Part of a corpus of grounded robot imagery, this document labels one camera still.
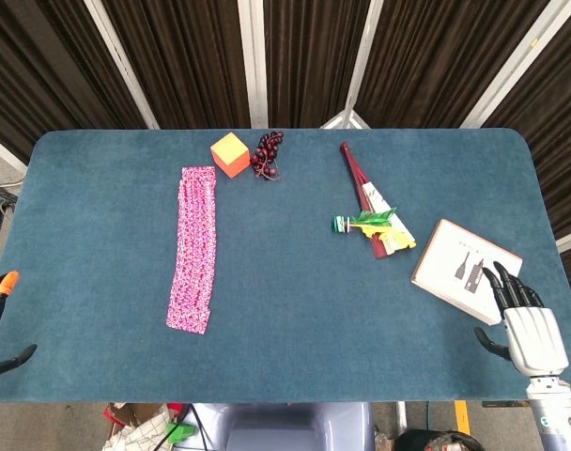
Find left robot hand orange fingertip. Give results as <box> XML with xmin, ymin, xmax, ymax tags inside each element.
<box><xmin>0</xmin><ymin>271</ymin><xmax>39</xmax><ymax>382</ymax></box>

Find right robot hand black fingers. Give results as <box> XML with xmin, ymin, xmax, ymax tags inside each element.
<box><xmin>473</xmin><ymin>261</ymin><xmax>571</xmax><ymax>378</ymax></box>

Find pink knitted cloth strip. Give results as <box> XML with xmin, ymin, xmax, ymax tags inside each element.
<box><xmin>165</xmin><ymin>166</ymin><xmax>219</xmax><ymax>335</ymax></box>

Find white book with black print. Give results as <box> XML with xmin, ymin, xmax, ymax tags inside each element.
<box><xmin>410</xmin><ymin>218</ymin><xmax>524</xmax><ymax>326</ymax></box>

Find black bag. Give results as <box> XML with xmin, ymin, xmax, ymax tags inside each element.
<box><xmin>394</xmin><ymin>428</ymin><xmax>485</xmax><ymax>451</ymax></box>

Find cardboard box with checked paper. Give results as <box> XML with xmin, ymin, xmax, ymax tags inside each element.
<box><xmin>101</xmin><ymin>402</ymin><xmax>175</xmax><ymax>451</ymax></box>

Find green yellow feather shuttlecock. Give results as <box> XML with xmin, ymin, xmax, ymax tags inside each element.
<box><xmin>332</xmin><ymin>207</ymin><xmax>417</xmax><ymax>251</ymax></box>

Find folded red paper fan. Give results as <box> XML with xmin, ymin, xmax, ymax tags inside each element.
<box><xmin>339</xmin><ymin>141</ymin><xmax>417</xmax><ymax>261</ymax></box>

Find green plastic object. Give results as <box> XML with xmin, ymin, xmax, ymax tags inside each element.
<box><xmin>166</xmin><ymin>421</ymin><xmax>197</xmax><ymax>445</ymax></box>

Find orange yellow cube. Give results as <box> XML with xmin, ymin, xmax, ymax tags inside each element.
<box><xmin>209</xmin><ymin>132</ymin><xmax>252</xmax><ymax>179</ymax></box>

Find dark red grape bunch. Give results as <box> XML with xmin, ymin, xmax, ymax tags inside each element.
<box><xmin>250</xmin><ymin>131</ymin><xmax>286</xmax><ymax>182</ymax></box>

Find grey floor cables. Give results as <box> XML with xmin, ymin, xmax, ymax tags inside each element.
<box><xmin>0</xmin><ymin>180</ymin><xmax>22</xmax><ymax>213</ymax></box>

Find white frame post with foot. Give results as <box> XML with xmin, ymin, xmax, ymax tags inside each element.
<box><xmin>318</xmin><ymin>0</ymin><xmax>386</xmax><ymax>131</ymax></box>

